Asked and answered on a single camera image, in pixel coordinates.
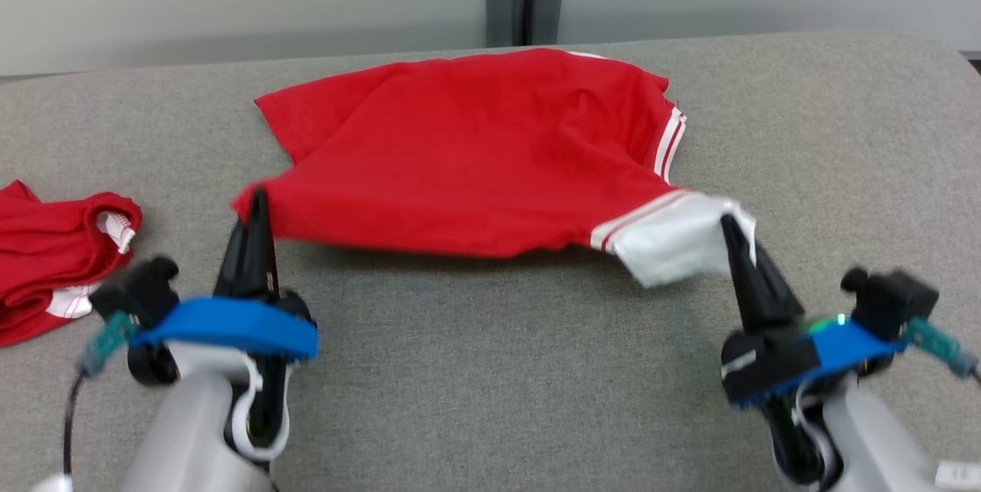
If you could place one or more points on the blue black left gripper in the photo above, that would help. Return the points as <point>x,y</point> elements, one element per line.
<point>230,323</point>

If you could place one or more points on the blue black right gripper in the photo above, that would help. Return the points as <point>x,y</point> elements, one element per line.
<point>774,362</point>

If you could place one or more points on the red basketball shorts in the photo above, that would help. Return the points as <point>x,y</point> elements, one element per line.
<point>46,247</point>

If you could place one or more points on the red Bulls basketball jersey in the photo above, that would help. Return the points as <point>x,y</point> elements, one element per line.
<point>475,155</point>

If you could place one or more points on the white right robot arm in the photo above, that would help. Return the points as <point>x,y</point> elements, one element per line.
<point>874,438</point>

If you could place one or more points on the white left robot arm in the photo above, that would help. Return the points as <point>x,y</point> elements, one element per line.
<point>191,431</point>

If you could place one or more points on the black left wrist cylinder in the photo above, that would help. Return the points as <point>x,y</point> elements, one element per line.
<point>152,365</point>

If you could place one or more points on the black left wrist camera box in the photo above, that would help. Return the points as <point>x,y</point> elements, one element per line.
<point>138,289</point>

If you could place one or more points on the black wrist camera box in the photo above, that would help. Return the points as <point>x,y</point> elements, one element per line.
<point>138,289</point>
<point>893,300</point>

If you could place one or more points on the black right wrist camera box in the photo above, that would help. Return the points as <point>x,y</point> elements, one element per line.
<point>893,300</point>

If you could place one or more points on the teal left camera connector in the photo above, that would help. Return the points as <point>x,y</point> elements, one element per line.
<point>107,339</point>

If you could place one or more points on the teal camera connector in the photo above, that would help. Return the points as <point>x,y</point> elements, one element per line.
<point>107,339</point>
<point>935,342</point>

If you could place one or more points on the teal right camera connector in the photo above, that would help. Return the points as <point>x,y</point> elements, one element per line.
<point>935,342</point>

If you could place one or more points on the grey cylinder post foot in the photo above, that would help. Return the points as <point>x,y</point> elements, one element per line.
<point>500,9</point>
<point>549,5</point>

